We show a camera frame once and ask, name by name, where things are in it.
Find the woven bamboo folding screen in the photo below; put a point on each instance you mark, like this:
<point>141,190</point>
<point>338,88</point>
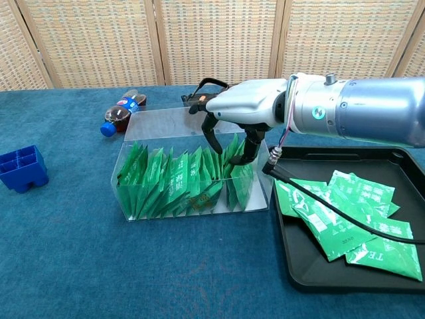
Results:
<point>99,43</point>

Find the pepsi cola bottle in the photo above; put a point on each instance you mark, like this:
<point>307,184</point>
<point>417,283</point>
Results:
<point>119,114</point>

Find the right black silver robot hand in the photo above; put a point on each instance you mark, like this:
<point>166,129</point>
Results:
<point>245,99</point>

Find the blue table cloth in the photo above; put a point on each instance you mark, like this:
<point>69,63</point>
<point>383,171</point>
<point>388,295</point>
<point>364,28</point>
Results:
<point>99,266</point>

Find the black square plastic tray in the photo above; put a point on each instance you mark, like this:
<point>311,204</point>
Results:
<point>299,262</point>

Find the clear plastic box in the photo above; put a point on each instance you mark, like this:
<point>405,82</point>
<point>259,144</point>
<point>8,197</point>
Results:
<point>159,126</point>

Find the blue plastic grid block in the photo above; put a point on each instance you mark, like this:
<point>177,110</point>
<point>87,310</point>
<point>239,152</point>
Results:
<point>21,167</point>

